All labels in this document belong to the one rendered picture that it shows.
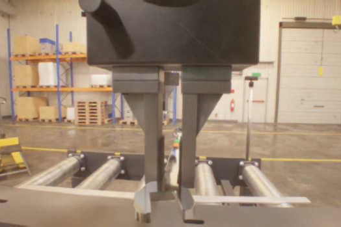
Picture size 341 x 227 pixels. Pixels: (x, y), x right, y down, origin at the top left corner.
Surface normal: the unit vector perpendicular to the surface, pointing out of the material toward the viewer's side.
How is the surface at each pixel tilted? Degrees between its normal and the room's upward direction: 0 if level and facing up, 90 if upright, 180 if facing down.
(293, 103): 90
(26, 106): 90
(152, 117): 90
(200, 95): 90
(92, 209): 0
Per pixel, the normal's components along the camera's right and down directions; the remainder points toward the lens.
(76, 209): 0.01, -0.99
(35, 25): -0.10, 0.11
